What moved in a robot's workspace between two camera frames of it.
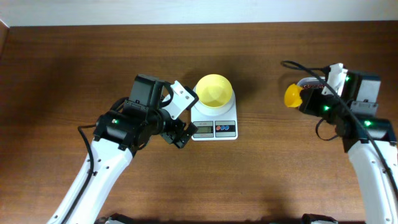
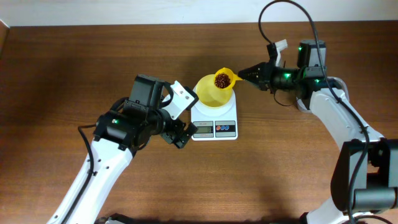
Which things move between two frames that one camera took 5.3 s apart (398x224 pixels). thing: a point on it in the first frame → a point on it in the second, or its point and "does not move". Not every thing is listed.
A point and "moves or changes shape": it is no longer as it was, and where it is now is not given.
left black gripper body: (160, 122) does not move
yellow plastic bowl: (214, 90) does not move
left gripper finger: (192, 129) does not move
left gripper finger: (181, 140) does not move
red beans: (313, 86) moves or changes shape
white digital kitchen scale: (215, 124) does not move
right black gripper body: (319, 105) → (283, 78)
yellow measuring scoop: (292, 98) → (226, 70)
